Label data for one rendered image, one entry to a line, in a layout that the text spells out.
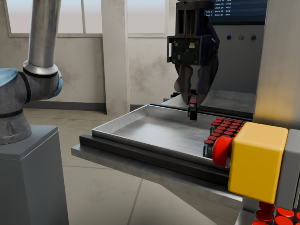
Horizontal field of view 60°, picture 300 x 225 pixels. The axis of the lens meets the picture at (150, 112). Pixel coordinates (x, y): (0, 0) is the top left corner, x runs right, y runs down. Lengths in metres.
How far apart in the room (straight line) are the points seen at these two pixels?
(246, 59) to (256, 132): 1.09
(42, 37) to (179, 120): 0.52
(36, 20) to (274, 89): 0.74
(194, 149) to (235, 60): 0.88
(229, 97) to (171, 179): 0.65
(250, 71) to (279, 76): 1.04
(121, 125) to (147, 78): 2.91
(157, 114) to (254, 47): 0.72
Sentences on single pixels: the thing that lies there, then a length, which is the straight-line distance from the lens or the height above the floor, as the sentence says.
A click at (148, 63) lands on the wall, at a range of 3.60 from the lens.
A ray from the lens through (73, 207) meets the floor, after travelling 1.95.
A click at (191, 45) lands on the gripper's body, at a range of 0.50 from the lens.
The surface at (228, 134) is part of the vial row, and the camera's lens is 0.61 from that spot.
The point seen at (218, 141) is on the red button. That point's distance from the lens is 0.35.
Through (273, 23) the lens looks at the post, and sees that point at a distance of 0.38.
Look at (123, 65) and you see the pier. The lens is 3.49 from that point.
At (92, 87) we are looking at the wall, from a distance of 3.86.
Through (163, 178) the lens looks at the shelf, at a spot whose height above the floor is 0.88.
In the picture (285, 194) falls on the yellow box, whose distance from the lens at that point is 0.33.
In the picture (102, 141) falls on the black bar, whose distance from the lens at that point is 0.62.
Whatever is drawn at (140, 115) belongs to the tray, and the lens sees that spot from 0.82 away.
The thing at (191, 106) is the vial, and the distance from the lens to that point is 0.59.
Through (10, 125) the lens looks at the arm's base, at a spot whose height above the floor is 0.85.
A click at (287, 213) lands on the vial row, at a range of 0.40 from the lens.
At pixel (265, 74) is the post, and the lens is 0.38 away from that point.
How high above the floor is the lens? 1.15
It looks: 18 degrees down
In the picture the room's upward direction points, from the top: straight up
